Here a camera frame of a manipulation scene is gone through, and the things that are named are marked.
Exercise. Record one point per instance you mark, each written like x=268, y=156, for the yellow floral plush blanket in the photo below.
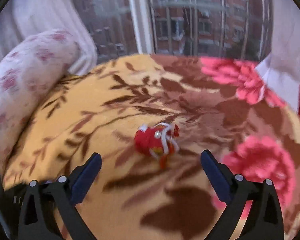
x=150, y=117

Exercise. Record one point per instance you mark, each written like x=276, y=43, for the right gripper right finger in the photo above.
x=264, y=220

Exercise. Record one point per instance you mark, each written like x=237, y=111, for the window frame with railing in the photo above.
x=239, y=29

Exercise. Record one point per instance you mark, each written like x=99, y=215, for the right white curtain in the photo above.
x=280, y=70

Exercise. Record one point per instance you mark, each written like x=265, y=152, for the white curtain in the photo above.
x=280, y=70
x=20, y=19

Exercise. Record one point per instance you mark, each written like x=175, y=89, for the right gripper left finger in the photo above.
x=37, y=220

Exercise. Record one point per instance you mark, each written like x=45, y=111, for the red white wrapper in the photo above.
x=157, y=141

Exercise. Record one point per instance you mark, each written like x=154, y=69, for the folded pink floral quilt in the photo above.
x=27, y=73

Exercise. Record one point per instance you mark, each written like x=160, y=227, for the left white curtain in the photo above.
x=20, y=19

